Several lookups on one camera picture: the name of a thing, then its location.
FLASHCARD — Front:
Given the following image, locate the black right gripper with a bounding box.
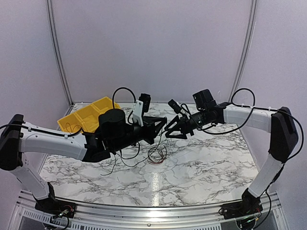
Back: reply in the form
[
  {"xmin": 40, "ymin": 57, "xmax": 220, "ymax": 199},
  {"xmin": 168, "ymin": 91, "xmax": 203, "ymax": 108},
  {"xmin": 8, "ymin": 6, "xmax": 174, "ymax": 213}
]
[{"xmin": 164, "ymin": 109, "xmax": 209, "ymax": 140}]

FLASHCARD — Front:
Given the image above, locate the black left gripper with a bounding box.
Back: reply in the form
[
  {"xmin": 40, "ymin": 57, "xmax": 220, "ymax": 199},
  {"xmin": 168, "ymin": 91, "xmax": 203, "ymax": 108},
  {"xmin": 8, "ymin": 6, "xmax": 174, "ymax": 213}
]
[{"xmin": 111, "ymin": 116, "xmax": 167, "ymax": 153}]

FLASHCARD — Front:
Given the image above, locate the cable bundle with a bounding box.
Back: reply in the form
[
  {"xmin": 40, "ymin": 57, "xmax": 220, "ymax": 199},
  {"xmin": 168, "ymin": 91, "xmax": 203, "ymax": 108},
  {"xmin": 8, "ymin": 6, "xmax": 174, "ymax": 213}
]
[{"xmin": 142, "ymin": 134, "xmax": 178, "ymax": 166}]

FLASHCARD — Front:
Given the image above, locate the black wire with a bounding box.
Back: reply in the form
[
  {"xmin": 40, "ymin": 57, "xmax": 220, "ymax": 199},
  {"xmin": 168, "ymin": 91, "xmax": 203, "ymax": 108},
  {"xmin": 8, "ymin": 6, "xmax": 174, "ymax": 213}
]
[{"xmin": 118, "ymin": 141, "xmax": 149, "ymax": 167}]

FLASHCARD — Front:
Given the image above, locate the green wire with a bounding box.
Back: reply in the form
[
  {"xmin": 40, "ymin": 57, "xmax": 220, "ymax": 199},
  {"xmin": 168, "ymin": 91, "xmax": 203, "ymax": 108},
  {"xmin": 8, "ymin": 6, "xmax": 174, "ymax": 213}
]
[{"xmin": 100, "ymin": 153, "xmax": 117, "ymax": 177}]

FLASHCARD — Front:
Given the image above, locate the red wire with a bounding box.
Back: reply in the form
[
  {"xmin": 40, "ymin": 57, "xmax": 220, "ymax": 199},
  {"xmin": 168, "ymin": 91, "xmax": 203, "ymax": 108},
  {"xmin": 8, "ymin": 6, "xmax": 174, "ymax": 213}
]
[{"xmin": 66, "ymin": 122, "xmax": 82, "ymax": 134}]

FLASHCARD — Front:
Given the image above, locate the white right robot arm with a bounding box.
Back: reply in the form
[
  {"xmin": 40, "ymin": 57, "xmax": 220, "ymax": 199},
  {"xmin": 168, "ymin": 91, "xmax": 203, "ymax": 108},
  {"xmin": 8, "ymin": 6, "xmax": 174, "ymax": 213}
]
[{"xmin": 165, "ymin": 100, "xmax": 300, "ymax": 215}]

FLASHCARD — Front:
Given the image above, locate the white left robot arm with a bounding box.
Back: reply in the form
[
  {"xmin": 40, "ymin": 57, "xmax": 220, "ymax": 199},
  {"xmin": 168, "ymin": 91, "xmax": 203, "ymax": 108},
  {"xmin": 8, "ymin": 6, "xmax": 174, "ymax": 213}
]
[{"xmin": 0, "ymin": 109, "xmax": 167, "ymax": 213}]

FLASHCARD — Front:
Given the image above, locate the yellow plastic bin right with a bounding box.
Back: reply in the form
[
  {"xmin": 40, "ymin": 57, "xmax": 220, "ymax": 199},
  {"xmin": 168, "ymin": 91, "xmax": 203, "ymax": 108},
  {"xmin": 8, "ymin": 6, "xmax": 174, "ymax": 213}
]
[{"xmin": 91, "ymin": 96, "xmax": 120, "ymax": 114}]

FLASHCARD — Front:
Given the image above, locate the yellow plastic bin middle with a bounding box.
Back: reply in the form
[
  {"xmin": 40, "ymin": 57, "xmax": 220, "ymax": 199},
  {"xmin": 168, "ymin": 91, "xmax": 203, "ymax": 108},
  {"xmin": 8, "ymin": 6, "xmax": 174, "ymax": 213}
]
[{"xmin": 73, "ymin": 105, "xmax": 101, "ymax": 132}]

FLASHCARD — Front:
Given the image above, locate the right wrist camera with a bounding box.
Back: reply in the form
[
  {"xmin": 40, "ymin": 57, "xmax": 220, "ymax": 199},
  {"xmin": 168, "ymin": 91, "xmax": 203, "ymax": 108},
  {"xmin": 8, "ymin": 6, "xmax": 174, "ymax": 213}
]
[{"xmin": 168, "ymin": 99, "xmax": 182, "ymax": 114}]

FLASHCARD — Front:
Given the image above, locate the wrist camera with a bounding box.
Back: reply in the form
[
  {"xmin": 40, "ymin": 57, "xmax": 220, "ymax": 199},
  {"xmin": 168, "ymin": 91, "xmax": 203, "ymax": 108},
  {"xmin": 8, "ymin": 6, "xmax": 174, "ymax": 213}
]
[
  {"xmin": 168, "ymin": 99, "xmax": 182, "ymax": 114},
  {"xmin": 132, "ymin": 93, "xmax": 151, "ymax": 127}
]

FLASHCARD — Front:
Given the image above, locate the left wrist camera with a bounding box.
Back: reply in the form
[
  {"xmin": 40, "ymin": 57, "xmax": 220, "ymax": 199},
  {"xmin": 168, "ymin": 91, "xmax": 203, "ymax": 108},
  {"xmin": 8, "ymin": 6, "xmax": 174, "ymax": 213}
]
[{"xmin": 132, "ymin": 93, "xmax": 151, "ymax": 127}]

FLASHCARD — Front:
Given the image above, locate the aluminium corner post left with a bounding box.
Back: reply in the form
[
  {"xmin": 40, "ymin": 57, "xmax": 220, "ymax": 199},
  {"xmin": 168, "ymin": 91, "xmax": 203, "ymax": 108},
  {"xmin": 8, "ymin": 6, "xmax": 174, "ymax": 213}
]
[{"xmin": 46, "ymin": 0, "xmax": 74, "ymax": 106}]

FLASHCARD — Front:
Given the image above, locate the aluminium corner post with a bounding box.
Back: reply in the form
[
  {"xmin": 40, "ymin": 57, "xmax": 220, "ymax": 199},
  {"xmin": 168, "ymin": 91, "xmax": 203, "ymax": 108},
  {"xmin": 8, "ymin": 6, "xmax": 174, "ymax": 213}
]
[
  {"xmin": 46, "ymin": 0, "xmax": 74, "ymax": 106},
  {"xmin": 228, "ymin": 0, "xmax": 259, "ymax": 102}
]

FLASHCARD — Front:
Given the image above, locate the aluminium front rail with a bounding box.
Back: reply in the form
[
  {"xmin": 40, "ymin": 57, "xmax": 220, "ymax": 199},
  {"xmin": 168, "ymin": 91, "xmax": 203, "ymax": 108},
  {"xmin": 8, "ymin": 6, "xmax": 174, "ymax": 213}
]
[{"xmin": 7, "ymin": 190, "xmax": 289, "ymax": 230}]

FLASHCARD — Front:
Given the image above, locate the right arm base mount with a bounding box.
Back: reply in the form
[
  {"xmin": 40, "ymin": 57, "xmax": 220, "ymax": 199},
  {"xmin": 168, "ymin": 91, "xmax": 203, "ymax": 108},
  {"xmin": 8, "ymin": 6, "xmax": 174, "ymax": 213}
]
[{"xmin": 218, "ymin": 189, "xmax": 263, "ymax": 219}]

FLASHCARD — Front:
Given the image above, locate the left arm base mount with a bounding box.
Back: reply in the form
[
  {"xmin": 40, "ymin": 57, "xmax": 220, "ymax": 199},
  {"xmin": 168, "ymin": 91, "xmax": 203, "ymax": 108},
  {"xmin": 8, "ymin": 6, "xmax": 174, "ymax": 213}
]
[{"xmin": 34, "ymin": 182, "xmax": 76, "ymax": 218}]

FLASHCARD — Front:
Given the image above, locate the aluminium corner post right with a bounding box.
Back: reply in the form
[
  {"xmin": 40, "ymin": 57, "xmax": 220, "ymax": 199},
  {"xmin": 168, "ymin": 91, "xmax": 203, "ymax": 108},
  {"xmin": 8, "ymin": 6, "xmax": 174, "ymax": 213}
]
[{"xmin": 228, "ymin": 0, "xmax": 259, "ymax": 102}]

